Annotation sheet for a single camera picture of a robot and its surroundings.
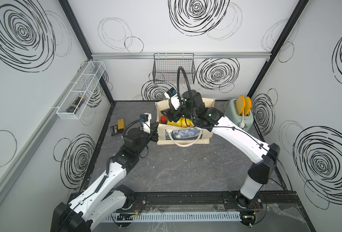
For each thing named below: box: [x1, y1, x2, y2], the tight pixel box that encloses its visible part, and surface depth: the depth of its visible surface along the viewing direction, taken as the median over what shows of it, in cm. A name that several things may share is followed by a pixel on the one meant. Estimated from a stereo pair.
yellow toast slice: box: [235, 95, 246, 116], surface depth 93 cm
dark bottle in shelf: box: [66, 95, 86, 115], surface depth 68 cm
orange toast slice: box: [243, 96, 253, 116], surface depth 91 cm
